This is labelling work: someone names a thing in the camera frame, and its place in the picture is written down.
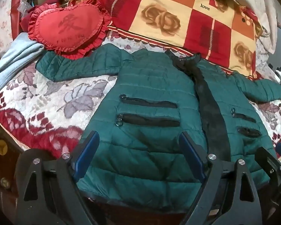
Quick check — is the pale floral pillow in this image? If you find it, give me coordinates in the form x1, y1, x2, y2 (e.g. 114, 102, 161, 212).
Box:
0, 0, 14, 61

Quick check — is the red bag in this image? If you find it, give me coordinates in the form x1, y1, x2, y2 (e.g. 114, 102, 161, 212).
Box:
10, 0, 24, 34

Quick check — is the red and white plush bedspread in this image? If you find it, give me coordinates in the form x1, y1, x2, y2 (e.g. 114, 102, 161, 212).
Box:
0, 58, 122, 160

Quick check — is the light blue cloth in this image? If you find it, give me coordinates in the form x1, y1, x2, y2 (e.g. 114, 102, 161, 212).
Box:
0, 32, 45, 95

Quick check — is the small-flowered white bed sheet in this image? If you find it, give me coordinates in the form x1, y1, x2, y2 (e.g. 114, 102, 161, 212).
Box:
103, 36, 195, 58

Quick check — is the red heart-shaped frilled pillow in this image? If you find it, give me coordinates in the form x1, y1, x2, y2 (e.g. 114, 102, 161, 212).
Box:
28, 0, 111, 60

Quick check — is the wooden bed frame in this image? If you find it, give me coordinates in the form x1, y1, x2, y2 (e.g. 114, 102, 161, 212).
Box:
0, 119, 22, 225

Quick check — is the green puffer jacket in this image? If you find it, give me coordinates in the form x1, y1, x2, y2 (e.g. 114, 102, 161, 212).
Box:
36, 43, 281, 210

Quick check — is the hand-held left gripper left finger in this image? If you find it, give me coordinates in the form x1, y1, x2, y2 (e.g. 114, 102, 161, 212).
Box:
15, 131, 101, 225

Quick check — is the white cloth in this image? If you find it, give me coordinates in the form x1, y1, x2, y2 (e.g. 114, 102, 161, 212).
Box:
247, 0, 280, 53

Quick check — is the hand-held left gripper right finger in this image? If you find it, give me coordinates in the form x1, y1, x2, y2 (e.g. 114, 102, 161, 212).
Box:
179, 132, 260, 225

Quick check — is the dark red cloth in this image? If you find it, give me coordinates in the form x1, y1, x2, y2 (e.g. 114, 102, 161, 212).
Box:
20, 0, 64, 32

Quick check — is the red checkered rose blanket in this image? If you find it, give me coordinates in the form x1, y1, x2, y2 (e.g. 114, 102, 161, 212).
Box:
70, 0, 264, 80

